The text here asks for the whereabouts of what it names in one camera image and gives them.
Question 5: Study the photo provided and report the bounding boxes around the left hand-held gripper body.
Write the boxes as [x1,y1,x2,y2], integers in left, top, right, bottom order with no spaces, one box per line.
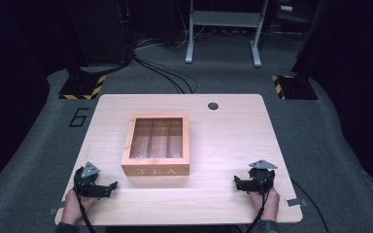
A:
[73,161,103,198]

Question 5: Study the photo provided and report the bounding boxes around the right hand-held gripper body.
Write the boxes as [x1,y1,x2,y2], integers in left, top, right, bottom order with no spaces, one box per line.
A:
[247,159,279,195]

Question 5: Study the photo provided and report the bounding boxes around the wooden tea box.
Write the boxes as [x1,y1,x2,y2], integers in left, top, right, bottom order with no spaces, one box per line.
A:
[120,113,190,178]

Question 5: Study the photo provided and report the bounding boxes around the person's right hand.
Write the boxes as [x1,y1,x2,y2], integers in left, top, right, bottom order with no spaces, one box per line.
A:
[248,187,281,223]

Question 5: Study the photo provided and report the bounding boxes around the person's left hand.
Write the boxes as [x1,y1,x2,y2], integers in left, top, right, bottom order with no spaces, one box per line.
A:
[60,188,100,226]

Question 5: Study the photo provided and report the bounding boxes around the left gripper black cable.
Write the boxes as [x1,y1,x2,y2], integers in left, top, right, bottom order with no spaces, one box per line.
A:
[73,167,97,233]

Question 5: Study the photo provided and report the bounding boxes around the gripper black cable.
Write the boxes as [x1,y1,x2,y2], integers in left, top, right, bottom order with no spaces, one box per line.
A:
[73,167,97,233]
[245,181,271,233]

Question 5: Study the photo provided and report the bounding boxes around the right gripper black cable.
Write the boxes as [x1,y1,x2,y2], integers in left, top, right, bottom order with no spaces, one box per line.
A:
[245,181,271,233]

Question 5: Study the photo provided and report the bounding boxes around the black cable beside table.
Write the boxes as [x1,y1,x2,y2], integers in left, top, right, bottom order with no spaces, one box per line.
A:
[290,178,330,233]

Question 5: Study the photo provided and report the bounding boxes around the black yellow striped base plate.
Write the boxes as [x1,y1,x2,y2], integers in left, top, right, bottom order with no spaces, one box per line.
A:
[58,74,107,101]
[270,74,319,101]

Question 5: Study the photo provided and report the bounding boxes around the black floor cables bundle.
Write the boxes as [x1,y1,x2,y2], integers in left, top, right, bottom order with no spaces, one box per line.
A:
[131,52,199,95]

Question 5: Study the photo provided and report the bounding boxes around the white metal stand frame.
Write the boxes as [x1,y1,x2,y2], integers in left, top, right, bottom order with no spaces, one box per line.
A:
[185,0,270,68]

